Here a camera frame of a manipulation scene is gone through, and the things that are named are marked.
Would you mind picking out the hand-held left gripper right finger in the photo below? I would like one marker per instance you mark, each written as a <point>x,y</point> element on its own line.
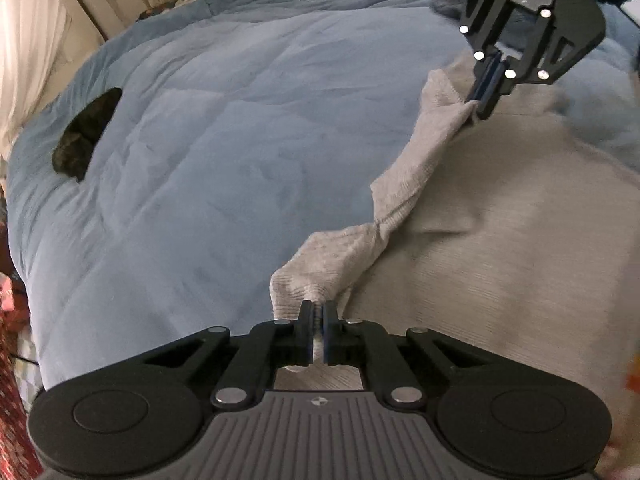
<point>327,330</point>

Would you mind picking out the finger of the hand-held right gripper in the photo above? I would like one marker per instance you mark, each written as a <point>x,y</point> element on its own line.
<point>482,82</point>
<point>495,95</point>

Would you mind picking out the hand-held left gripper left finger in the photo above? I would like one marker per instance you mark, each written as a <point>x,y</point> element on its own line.
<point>310,330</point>

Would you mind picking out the grey knitted sweater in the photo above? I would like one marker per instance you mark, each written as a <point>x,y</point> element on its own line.
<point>500,210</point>

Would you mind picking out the blue fleece blanket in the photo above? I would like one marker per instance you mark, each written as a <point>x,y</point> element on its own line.
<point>225,135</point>

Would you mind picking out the black cloth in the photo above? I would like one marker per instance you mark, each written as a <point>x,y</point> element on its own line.
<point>85,135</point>

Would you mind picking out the table with red patterned tablecloth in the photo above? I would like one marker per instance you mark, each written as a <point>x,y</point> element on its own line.
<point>12,410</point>

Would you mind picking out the multicoloured knitted blanket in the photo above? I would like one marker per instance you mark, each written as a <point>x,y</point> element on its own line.
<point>170,7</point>

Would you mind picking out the white sheer curtain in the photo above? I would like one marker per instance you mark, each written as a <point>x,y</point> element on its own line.
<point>30,60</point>

